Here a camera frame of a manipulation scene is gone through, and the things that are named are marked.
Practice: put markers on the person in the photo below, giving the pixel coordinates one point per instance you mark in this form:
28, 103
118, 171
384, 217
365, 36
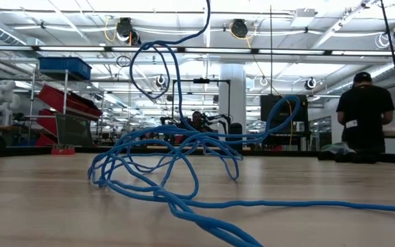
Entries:
365, 113
197, 120

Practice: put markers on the black background robot arm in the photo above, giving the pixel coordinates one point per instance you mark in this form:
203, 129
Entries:
170, 121
233, 132

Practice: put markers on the black aluminium table frame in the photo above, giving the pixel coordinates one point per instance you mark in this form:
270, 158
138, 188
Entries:
19, 151

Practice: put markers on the red plastic bin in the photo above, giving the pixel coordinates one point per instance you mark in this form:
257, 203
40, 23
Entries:
45, 121
43, 140
55, 97

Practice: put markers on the black camera gantry frame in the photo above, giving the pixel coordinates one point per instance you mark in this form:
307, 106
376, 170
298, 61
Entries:
201, 81

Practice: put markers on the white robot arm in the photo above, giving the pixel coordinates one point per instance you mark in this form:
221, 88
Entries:
3, 101

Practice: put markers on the black monitor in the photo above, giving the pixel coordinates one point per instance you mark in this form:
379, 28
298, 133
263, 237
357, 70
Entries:
269, 106

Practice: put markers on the small red box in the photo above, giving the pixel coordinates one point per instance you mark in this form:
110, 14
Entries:
62, 150

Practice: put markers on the blue plastic tote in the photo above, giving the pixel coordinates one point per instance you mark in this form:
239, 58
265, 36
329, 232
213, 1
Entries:
65, 66

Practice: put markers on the white building column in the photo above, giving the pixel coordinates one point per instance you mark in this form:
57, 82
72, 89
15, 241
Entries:
231, 103

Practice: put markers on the metal shelf rack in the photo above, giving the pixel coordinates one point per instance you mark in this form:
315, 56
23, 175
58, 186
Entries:
65, 92

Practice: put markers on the thin vertical pole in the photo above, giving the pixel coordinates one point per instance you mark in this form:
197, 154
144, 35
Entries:
271, 51

